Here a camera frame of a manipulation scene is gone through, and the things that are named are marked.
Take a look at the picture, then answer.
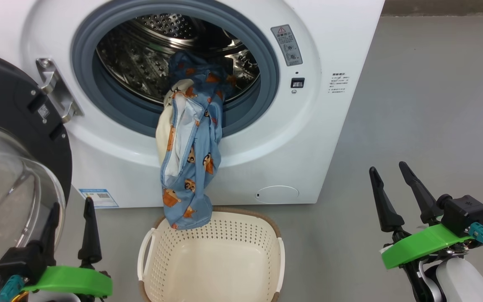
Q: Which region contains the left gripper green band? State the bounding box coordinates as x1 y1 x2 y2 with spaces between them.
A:
21 197 113 298

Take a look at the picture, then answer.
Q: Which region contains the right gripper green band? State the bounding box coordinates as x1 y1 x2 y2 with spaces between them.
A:
369 161 475 302

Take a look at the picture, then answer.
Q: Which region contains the black glass washing machine door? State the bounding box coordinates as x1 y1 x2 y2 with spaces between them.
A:
0 48 73 302

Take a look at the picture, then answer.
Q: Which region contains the blue bear-print garment cream lining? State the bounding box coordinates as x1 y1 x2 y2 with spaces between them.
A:
156 82 224 230

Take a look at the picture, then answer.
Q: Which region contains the grey rubber door gasket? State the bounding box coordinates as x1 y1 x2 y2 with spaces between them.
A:
70 2 280 138

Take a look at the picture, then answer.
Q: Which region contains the cream perforated laundry basket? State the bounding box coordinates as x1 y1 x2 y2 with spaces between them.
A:
138 206 286 302

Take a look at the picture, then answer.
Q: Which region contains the metal door hinge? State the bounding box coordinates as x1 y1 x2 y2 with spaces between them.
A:
36 58 85 124

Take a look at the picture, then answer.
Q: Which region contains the white front-load washing machine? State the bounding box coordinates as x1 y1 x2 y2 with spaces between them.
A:
0 0 387 209

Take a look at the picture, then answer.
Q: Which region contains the steel washing machine drum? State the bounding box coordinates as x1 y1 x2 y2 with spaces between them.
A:
96 13 261 105

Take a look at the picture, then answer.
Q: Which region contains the blue energy label sticker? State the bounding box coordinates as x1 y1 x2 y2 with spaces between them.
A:
78 188 119 209

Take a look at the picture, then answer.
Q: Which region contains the round white filter cover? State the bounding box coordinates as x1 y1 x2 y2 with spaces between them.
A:
255 185 300 205

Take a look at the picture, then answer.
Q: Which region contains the grey warning label sticker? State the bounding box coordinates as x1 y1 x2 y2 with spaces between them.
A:
271 24 303 67

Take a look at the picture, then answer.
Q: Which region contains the teal left camera connector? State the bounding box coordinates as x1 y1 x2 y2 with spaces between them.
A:
0 275 25 302

